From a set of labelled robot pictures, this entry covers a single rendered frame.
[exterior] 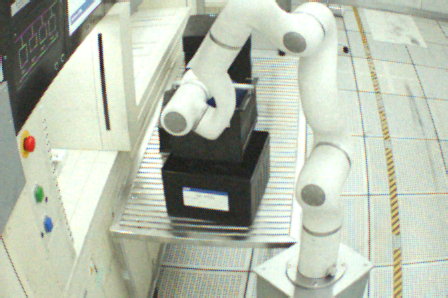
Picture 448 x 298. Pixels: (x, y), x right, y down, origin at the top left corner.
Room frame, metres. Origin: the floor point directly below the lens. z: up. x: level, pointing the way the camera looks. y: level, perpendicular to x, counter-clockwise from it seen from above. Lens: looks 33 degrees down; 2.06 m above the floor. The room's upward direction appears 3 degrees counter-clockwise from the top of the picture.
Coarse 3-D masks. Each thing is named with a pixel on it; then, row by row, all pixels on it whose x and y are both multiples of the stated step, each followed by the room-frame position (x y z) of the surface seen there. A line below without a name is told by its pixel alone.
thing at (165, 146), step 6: (168, 90) 2.27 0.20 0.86; (168, 96) 2.22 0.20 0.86; (162, 102) 2.18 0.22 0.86; (162, 108) 2.13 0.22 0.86; (162, 126) 2.00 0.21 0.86; (162, 132) 1.99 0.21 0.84; (168, 132) 1.99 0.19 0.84; (162, 138) 1.99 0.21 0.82; (168, 138) 1.99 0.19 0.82; (162, 144) 1.99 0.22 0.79; (168, 144) 1.99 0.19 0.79; (162, 150) 1.99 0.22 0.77; (168, 150) 1.99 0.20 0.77
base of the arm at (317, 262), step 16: (304, 240) 1.29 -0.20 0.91; (320, 240) 1.26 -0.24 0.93; (336, 240) 1.27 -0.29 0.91; (304, 256) 1.28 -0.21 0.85; (320, 256) 1.26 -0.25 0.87; (336, 256) 1.28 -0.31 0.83; (288, 272) 1.30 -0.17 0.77; (304, 272) 1.27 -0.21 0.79; (320, 272) 1.25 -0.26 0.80; (336, 272) 1.27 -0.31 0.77
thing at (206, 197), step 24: (264, 144) 1.74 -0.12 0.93; (168, 168) 1.69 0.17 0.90; (216, 168) 1.83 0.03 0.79; (240, 168) 1.81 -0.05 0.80; (264, 168) 1.72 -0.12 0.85; (168, 192) 1.62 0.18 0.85; (192, 192) 1.60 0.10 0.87; (216, 192) 1.58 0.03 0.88; (240, 192) 1.56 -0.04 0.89; (192, 216) 1.60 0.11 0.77; (216, 216) 1.58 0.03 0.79; (240, 216) 1.56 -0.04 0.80
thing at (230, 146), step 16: (176, 80) 1.76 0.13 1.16; (256, 80) 1.77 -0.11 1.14; (240, 112) 1.60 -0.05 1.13; (256, 112) 1.78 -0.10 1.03; (240, 128) 1.60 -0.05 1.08; (176, 144) 1.65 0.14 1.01; (192, 144) 1.64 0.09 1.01; (208, 144) 1.62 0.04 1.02; (224, 144) 1.61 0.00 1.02; (240, 144) 1.60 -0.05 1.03; (192, 160) 1.67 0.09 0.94; (208, 160) 1.62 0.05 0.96; (224, 160) 1.61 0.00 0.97; (240, 160) 1.59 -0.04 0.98
